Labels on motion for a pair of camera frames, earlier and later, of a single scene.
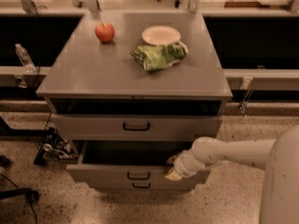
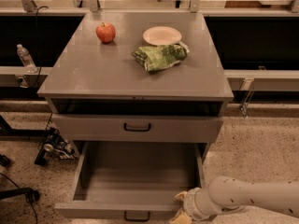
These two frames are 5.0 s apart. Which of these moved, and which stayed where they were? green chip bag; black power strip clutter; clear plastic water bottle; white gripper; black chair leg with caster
Moved: white gripper
Stayed: black power strip clutter; black chair leg with caster; green chip bag; clear plastic water bottle
